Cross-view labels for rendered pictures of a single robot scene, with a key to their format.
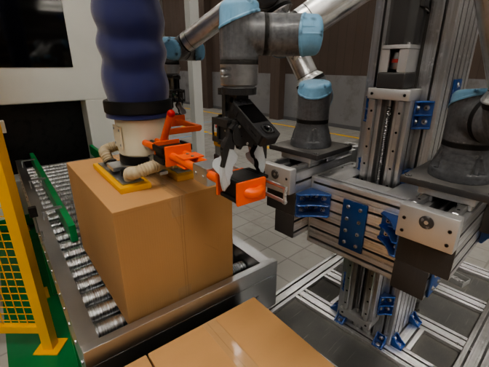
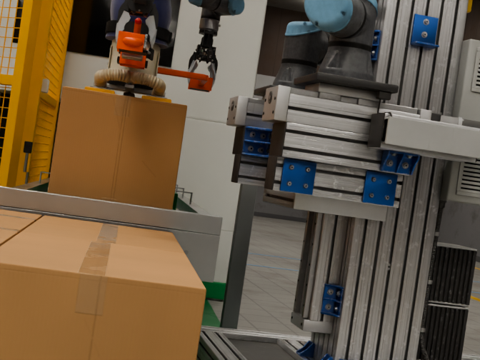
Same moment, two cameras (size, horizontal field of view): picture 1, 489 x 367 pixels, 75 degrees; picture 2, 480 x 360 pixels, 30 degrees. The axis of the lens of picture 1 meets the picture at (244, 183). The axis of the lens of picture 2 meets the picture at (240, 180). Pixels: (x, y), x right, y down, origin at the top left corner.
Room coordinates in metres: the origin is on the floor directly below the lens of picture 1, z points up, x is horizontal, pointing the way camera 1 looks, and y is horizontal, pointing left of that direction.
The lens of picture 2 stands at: (-1.37, -1.59, 0.75)
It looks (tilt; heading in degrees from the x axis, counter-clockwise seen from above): 0 degrees down; 30
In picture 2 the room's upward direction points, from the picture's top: 8 degrees clockwise
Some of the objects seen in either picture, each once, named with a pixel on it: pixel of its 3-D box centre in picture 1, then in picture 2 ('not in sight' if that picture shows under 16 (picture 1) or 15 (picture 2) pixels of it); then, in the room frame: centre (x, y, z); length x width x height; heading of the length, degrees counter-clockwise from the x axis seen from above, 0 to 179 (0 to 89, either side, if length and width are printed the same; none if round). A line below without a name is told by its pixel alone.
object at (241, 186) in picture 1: (240, 186); (131, 43); (0.65, 0.01, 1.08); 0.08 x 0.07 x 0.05; 37
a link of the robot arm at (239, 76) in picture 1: (237, 76); not in sight; (0.67, 0.01, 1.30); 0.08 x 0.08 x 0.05
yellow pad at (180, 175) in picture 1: (169, 161); (156, 98); (1.19, 0.29, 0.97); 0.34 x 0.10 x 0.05; 37
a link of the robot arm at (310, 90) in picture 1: (313, 99); (303, 41); (1.20, -0.25, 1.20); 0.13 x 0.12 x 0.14; 163
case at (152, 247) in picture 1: (147, 219); (116, 157); (1.14, 0.38, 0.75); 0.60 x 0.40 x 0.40; 38
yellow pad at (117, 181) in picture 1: (118, 170); (101, 90); (1.07, 0.44, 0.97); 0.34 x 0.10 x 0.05; 37
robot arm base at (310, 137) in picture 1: (311, 131); (297, 77); (1.19, -0.25, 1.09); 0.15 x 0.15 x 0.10
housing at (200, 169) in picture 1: (210, 172); (132, 51); (0.76, 0.09, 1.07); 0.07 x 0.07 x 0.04; 37
